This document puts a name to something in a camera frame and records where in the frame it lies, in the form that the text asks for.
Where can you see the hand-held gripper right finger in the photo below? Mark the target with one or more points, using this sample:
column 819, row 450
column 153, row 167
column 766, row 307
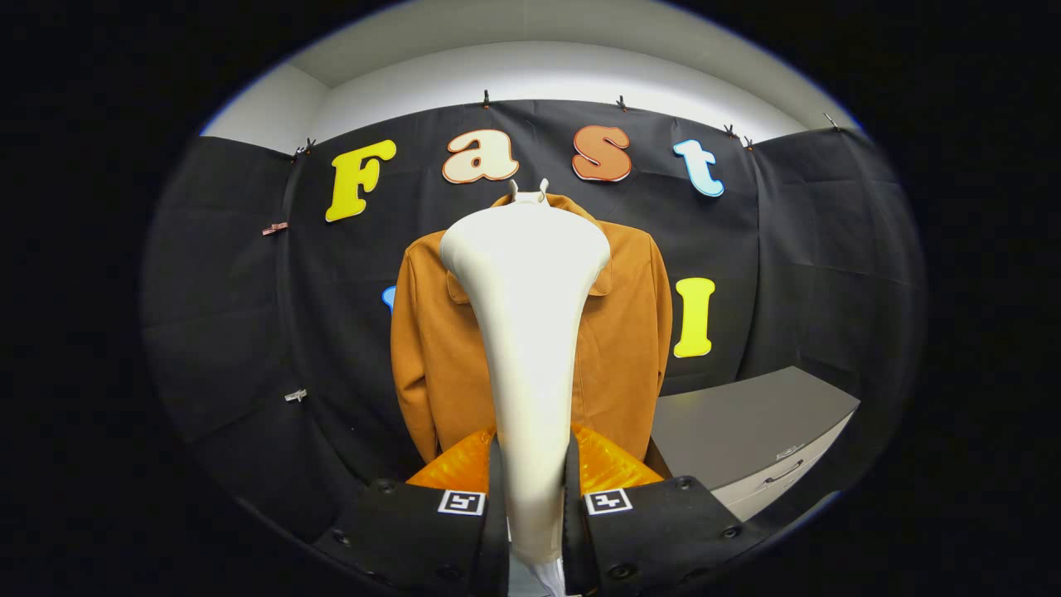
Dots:
column 574, row 539

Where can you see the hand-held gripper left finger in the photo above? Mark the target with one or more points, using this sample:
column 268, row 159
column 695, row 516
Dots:
column 497, row 539

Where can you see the orange button-up shirt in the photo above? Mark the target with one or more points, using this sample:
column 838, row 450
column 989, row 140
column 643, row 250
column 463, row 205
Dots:
column 439, row 365

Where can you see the white garment steamer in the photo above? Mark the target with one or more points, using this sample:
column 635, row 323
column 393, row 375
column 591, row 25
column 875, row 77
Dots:
column 530, row 332

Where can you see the grey cabinet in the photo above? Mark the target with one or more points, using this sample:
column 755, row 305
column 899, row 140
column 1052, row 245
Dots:
column 746, row 423

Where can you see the silver clip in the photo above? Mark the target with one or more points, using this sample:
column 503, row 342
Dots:
column 295, row 395

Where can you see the black backdrop cloth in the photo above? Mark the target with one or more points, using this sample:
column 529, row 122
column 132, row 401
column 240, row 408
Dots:
column 331, row 332

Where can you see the white mannequin torso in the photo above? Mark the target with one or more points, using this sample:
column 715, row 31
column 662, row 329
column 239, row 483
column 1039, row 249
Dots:
column 515, row 191

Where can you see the copper clip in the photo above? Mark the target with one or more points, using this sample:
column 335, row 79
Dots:
column 274, row 228

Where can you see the row of black cloth clips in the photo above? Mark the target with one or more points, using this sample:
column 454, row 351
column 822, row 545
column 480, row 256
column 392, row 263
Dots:
column 486, row 100

